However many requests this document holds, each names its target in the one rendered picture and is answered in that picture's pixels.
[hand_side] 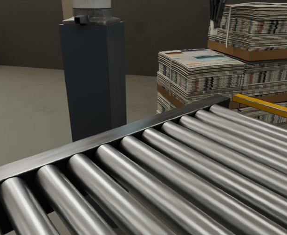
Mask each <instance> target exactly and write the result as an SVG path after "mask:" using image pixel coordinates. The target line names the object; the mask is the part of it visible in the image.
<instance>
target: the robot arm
mask: <svg viewBox="0 0 287 235"><path fill-rule="evenodd" d="M226 1H227V0H208V3H209V19H211V21H212V23H211V33H210V35H211V36H216V35H217V30H218V22H219V20H221V19H222V16H223V12H224V8H225V4H226ZM71 2H72V15H73V17H72V18H70V19H66V20H63V21H62V22H63V25H97V26H106V25H109V24H113V23H117V22H120V18H116V17H112V12H111V0H71Z"/></svg>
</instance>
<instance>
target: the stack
mask: <svg viewBox="0 0 287 235"><path fill-rule="evenodd" d="M158 55H159V57H158V59H159V61H158V62H159V72H157V82H158V84H159V85H160V86H161V87H163V88H164V89H165V90H167V91H168V92H169V93H170V95H171V94H172V95H173V96H174V97H175V98H176V99H177V100H179V101H180V102H181V103H183V104H184V105H187V104H190V103H193V102H196V101H199V100H202V99H205V98H208V97H211V96H214V95H217V94H219V95H223V96H225V97H229V98H230V101H232V97H233V95H235V94H242V95H245V96H248V97H262V96H269V95H277V94H284V93H287V58H284V59H271V60H258V61H247V60H244V59H241V58H238V57H235V56H232V55H229V54H226V53H223V52H220V51H217V50H214V49H186V50H173V51H163V52H159V54H158ZM157 97H158V98H157V101H158V110H157V111H156V112H157V113H156V114H160V113H163V112H166V111H169V110H172V109H175V108H177V107H176V106H175V105H174V104H173V103H171V102H170V101H169V100H168V99H167V98H166V97H164V96H163V95H162V94H161V93H158V96H157ZM272 104H276V105H280V106H283V107H287V101H282V102H275V103H272ZM231 110H234V111H237V112H240V113H243V114H246V115H249V116H251V117H254V118H258V119H260V120H263V121H266V122H269V123H272V124H275V125H278V126H281V127H284V128H287V118H285V117H281V116H278V115H275V114H272V113H269V112H266V111H262V110H259V109H256V108H253V107H250V106H247V107H239V108H234V109H231Z"/></svg>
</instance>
